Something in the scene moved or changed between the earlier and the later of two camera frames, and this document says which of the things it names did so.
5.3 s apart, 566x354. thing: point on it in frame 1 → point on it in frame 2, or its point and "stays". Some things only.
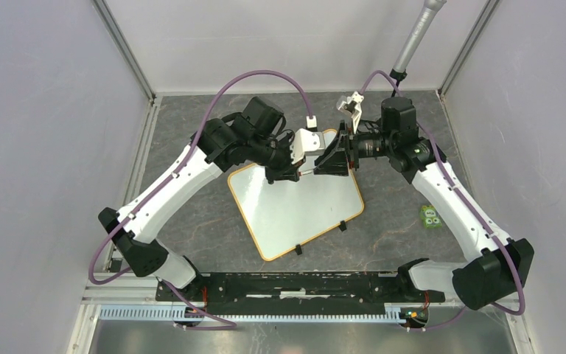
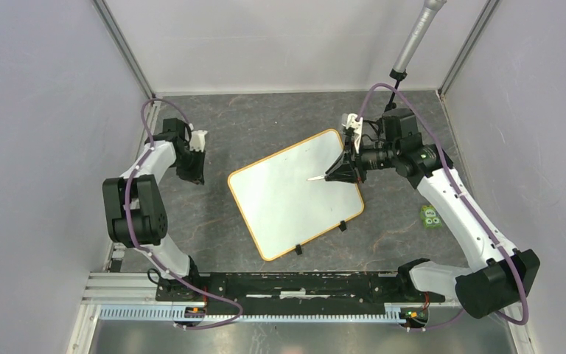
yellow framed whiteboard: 286,214 stays
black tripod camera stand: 399,72 stays
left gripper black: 287,172 → 197,175
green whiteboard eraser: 430,217 stays
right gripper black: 346,142 → 348,167
